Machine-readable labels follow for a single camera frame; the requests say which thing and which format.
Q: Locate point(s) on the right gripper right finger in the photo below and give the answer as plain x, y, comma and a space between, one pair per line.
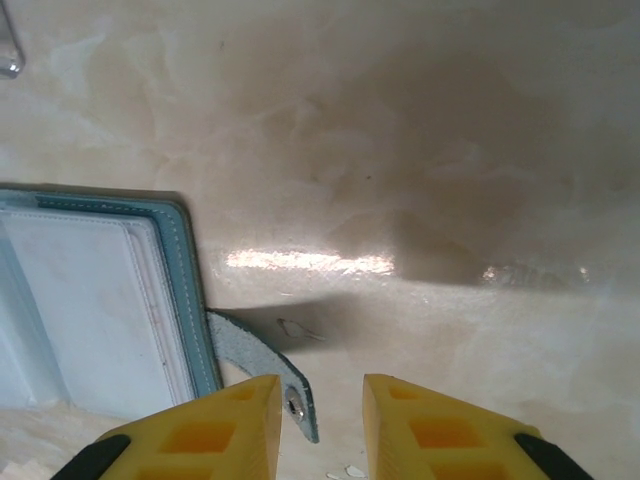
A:
450, 440

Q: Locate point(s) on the blue leather card holder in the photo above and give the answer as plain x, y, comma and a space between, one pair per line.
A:
175, 250

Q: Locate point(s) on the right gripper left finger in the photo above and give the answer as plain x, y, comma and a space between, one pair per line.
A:
210, 440

